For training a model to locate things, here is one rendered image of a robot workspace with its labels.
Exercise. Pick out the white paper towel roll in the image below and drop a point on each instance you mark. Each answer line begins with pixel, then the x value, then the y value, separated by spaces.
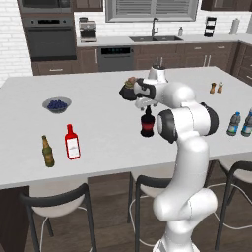
pixel 234 27

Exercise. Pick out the window with grey blinds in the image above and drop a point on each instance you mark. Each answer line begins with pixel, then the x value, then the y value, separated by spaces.
pixel 152 9

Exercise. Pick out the clear plastic water bottle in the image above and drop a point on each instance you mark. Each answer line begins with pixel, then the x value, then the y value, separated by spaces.
pixel 247 124
pixel 233 125

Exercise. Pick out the red bottle with white label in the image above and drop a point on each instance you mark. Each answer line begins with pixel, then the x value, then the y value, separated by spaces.
pixel 72 144

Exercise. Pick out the dark cola plastic bottle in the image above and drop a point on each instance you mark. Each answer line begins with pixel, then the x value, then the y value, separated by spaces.
pixel 147 126

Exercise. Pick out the grey soap dispenser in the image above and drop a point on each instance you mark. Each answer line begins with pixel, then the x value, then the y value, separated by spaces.
pixel 180 31

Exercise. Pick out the steel coffee machine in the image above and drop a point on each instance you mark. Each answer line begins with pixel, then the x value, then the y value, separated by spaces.
pixel 88 31

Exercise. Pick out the grey bowl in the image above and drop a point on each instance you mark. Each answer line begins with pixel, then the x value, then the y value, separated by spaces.
pixel 55 110

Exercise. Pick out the olive green glass bottle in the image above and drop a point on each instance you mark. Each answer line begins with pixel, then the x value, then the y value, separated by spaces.
pixel 48 153

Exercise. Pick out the brown olive rounded object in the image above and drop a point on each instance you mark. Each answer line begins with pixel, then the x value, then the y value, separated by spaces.
pixel 131 81

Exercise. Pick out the steel sink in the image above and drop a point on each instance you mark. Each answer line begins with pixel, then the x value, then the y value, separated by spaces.
pixel 156 38

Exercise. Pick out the dark tap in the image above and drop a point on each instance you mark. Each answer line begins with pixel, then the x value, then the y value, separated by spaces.
pixel 153 26

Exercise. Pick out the black stool with white seat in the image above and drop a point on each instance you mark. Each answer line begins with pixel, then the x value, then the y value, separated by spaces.
pixel 57 201
pixel 236 170
pixel 147 187

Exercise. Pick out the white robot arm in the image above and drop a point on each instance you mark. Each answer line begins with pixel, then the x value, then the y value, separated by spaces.
pixel 192 164

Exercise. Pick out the pile of blueberries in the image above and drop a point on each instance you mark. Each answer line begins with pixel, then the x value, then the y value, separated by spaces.
pixel 57 104

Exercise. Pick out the steel microwave oven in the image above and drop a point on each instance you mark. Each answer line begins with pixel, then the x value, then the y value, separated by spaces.
pixel 45 4

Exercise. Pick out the steel dishwasher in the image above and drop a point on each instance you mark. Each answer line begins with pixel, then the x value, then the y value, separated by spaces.
pixel 115 59

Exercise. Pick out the brown salt shaker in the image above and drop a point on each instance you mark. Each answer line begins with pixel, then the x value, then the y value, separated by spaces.
pixel 220 88

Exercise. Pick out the steel wall oven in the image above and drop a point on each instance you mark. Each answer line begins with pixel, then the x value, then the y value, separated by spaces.
pixel 50 38

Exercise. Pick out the brown pepper shaker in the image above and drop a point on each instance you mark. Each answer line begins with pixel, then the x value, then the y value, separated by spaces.
pixel 213 88

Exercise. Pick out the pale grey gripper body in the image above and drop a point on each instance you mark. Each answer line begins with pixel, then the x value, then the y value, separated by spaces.
pixel 146 103

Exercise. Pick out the dark brown wall cupboards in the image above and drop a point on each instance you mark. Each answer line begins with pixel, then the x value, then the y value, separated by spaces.
pixel 226 4
pixel 88 4

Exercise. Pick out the dark brown base cupboards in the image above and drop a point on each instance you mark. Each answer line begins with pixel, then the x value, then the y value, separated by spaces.
pixel 65 64
pixel 244 64
pixel 190 57

